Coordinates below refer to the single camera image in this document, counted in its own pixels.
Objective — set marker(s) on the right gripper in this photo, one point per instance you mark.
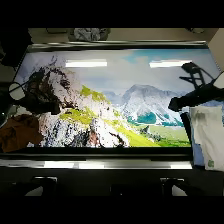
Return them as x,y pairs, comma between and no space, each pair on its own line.
177,103

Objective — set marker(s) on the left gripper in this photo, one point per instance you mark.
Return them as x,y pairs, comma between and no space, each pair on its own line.
49,107

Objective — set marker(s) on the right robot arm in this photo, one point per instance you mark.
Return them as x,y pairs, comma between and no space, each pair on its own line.
207,93

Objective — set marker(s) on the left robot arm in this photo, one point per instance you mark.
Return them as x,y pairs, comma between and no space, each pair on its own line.
27,95

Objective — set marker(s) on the brown garment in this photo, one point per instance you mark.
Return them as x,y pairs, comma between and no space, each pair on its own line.
18,131

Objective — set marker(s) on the white garment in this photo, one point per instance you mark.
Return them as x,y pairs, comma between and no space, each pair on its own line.
210,133

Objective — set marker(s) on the light blue garment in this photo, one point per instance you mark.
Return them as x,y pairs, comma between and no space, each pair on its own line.
197,155

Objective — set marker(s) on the heap of clothes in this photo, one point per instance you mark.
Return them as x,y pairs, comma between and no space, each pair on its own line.
89,34

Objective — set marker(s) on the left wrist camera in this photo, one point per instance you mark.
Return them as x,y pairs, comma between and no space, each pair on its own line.
36,76

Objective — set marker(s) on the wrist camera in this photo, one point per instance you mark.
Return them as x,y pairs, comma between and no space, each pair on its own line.
36,76
192,68

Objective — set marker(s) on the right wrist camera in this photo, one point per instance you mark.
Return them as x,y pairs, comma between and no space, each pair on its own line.
192,68

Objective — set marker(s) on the silver frame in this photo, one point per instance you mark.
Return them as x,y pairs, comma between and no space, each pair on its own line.
100,164

